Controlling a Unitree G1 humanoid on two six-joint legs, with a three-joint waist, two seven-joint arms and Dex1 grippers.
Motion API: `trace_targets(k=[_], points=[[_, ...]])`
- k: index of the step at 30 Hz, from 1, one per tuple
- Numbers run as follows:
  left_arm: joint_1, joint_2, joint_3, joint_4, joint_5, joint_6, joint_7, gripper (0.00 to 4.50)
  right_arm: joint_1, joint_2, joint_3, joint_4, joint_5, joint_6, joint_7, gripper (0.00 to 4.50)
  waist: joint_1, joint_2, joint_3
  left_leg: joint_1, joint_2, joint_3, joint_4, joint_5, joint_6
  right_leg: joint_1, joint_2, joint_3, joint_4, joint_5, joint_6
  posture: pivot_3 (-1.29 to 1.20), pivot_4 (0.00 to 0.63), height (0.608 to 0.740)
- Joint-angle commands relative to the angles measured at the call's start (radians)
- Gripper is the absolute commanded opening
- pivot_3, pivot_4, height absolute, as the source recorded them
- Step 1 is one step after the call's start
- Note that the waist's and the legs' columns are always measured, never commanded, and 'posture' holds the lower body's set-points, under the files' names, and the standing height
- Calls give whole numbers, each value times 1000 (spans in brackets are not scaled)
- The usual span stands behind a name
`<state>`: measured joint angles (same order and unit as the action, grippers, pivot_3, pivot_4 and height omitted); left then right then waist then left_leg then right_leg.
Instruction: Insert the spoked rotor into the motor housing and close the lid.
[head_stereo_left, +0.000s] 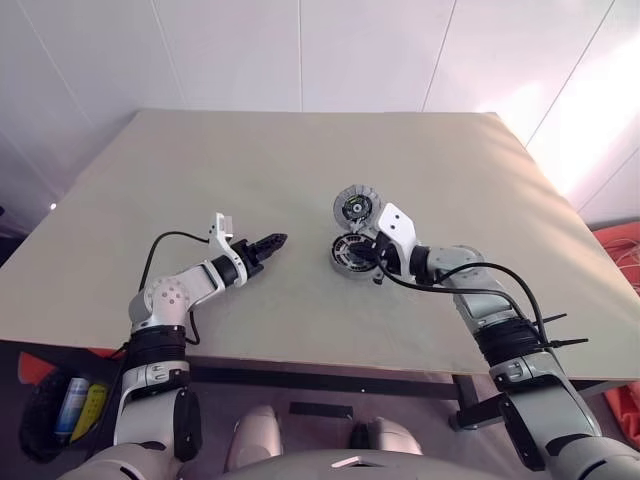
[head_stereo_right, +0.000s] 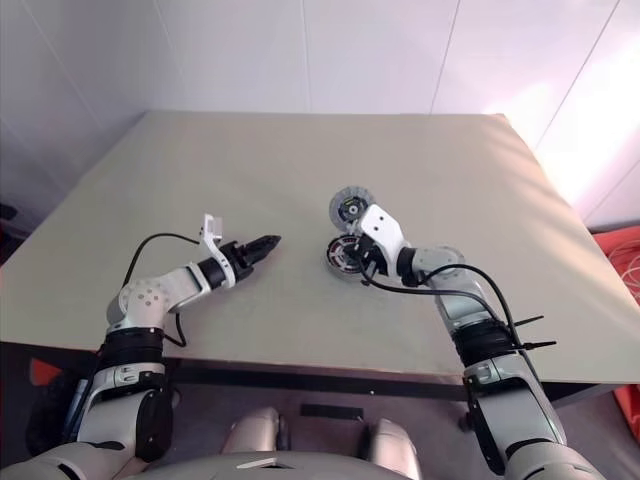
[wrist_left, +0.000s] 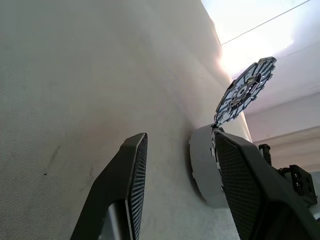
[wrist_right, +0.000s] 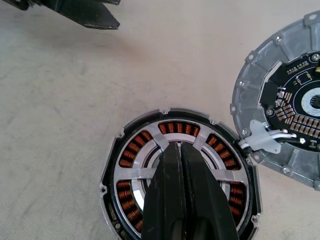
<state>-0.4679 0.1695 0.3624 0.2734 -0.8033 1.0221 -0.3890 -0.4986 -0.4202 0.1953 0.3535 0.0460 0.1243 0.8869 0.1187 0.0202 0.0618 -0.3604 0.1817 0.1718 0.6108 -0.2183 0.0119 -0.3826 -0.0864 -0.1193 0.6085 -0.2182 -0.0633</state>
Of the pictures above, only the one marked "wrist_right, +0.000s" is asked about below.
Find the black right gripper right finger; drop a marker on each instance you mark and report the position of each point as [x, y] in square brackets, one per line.
[205, 205]

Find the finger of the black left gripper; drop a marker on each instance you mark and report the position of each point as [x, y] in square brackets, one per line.
[112, 2]

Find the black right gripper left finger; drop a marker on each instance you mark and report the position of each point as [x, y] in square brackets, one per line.
[165, 200]

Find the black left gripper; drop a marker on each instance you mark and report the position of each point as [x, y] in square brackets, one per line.
[22, 3]

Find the motor stator housing copper coils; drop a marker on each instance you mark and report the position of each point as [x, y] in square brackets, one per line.
[111, 155]

